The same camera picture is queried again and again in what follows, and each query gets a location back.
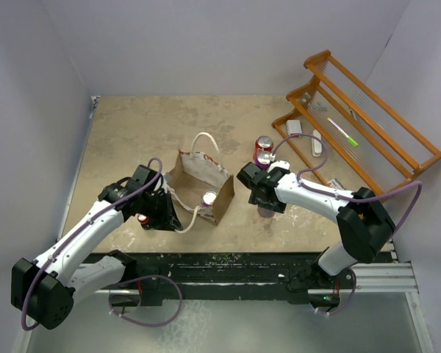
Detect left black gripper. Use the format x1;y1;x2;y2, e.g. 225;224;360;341
140;190;182;232

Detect purple Fanta can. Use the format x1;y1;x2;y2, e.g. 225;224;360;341
255;151;275;170

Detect purple soda can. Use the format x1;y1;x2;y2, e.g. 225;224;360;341
200;190;218;208
257;206;275;218

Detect red cola can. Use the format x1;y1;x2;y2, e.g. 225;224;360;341
254;135;274;157

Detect purple soda can front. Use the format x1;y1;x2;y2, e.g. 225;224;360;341
200;190;218;208

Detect patterned canvas tote bag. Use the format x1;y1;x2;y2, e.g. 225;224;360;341
164;132;234;234

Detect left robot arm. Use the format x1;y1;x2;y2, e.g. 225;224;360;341
10;165;182;331

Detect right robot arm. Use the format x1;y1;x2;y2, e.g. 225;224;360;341
237;161;396;288

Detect small dark red-capped bottle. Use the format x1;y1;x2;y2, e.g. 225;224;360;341
137;214;151;230

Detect white red small box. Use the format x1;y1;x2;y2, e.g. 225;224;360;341
286;119;303;137

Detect white oblong case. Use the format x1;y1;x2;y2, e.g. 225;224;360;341
311;129;323;157

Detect red white flat packet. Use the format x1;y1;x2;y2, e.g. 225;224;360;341
327;178;345;190

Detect green tipped white pen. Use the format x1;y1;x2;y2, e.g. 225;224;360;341
327;117;359;147

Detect wooden tiered rack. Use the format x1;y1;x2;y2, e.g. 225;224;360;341
272;50;441;194

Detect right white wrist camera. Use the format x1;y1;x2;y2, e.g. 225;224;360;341
268;160;290;172

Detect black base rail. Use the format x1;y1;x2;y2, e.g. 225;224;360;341
75;251;396;306

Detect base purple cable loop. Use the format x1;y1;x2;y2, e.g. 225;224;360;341
108;274;184;327

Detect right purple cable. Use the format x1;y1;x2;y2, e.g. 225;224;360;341
271;132;423;317

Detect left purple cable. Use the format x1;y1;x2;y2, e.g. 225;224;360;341
21;157;165;332

